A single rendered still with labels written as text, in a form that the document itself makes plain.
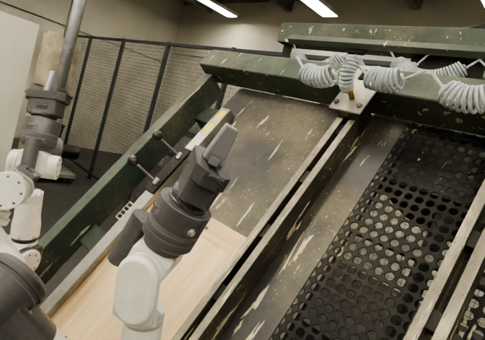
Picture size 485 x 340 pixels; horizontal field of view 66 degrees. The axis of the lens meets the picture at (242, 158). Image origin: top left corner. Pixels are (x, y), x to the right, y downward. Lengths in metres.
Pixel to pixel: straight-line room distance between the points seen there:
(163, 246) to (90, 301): 0.69
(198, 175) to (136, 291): 0.20
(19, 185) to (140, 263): 0.29
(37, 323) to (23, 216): 0.55
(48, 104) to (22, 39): 3.57
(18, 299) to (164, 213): 0.22
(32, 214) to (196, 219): 0.67
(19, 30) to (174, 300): 3.95
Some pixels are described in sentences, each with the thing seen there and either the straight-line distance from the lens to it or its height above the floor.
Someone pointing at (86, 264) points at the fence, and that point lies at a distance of 1.30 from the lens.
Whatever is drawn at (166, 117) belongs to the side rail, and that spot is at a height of 1.59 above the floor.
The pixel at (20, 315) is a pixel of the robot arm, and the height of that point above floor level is 1.32.
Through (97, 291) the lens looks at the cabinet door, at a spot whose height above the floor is 1.06.
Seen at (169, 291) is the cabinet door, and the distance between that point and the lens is 1.08.
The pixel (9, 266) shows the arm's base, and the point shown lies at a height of 1.38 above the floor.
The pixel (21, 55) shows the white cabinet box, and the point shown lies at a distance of 4.68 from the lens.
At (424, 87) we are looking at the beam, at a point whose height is 1.88.
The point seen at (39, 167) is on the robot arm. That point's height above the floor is 1.40.
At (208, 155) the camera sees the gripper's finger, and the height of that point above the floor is 1.59.
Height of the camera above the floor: 1.65
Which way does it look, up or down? 5 degrees down
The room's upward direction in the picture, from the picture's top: 16 degrees clockwise
